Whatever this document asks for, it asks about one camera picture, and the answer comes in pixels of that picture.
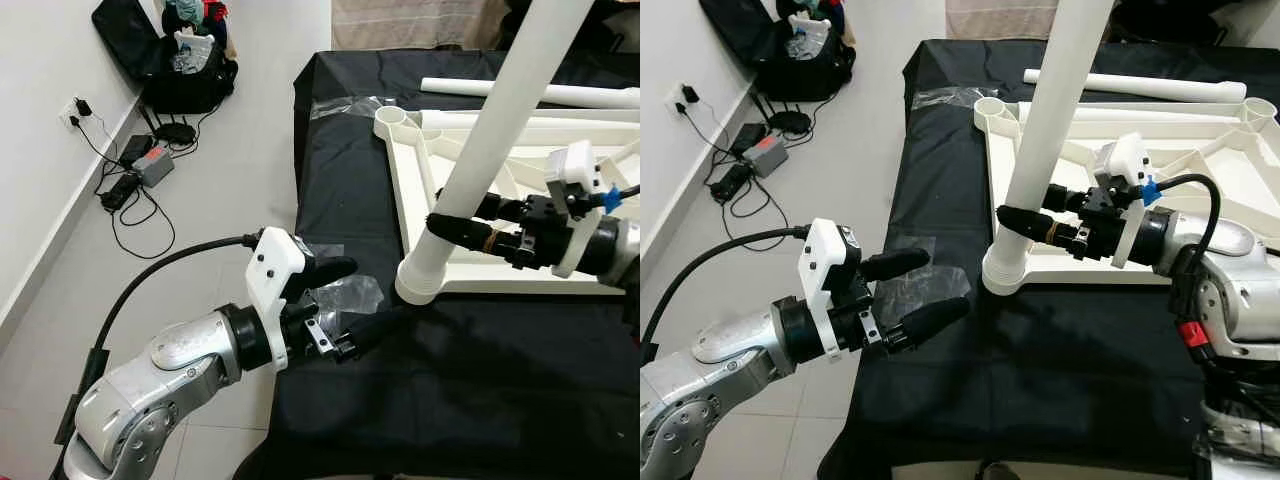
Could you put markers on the white wall socket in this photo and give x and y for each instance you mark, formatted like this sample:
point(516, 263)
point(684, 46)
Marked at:
point(672, 105)
point(66, 118)

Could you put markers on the black power adapter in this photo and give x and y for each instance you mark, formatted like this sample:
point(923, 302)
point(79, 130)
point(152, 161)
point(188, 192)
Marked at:
point(133, 150)
point(748, 137)

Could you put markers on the white plastic table leg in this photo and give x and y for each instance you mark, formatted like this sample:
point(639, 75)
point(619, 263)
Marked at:
point(500, 120)
point(590, 97)
point(1055, 110)
point(1170, 88)

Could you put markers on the white plastic table top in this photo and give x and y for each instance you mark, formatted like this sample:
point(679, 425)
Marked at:
point(1090, 277)
point(520, 283)

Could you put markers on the black power brick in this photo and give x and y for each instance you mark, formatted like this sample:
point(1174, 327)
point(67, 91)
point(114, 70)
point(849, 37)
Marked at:
point(120, 190)
point(730, 180)

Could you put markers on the clear tape cross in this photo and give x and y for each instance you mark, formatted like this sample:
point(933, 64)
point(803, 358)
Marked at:
point(355, 292)
point(945, 285)

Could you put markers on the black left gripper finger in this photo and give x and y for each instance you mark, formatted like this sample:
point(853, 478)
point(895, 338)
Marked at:
point(895, 263)
point(372, 332)
point(335, 270)
point(930, 322)

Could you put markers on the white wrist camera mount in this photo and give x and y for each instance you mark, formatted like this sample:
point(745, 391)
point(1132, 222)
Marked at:
point(1125, 160)
point(575, 165)
point(272, 265)
point(822, 255)

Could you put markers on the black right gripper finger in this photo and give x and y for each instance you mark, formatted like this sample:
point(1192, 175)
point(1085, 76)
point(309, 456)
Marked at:
point(1028, 223)
point(1080, 200)
point(460, 230)
point(498, 207)

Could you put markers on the black charger plug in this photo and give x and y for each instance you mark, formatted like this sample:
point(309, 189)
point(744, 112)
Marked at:
point(691, 94)
point(83, 107)

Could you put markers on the black router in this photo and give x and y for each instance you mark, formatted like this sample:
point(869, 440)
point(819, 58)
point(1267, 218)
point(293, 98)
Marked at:
point(790, 122)
point(177, 132)

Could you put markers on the grey box red label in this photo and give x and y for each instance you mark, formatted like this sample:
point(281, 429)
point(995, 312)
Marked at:
point(153, 168)
point(768, 155)

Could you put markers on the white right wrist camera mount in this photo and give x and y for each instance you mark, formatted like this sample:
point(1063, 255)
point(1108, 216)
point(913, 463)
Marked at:
point(1125, 160)
point(575, 165)

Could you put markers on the black table cloth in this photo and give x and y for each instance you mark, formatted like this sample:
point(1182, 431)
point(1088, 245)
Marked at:
point(1050, 380)
point(480, 380)

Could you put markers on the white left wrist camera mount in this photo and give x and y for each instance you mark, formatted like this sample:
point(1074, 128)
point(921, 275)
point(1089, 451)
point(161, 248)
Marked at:
point(272, 265)
point(822, 255)

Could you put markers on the black bag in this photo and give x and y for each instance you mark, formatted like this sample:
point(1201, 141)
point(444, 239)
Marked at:
point(790, 75)
point(170, 85)

